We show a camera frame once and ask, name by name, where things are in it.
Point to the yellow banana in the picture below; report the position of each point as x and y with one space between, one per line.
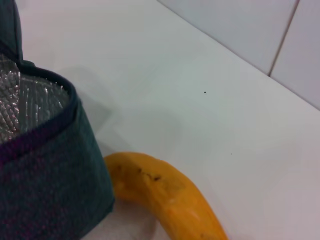
170 192

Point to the dark teal insulated lunch bag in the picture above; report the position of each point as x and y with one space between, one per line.
50 175

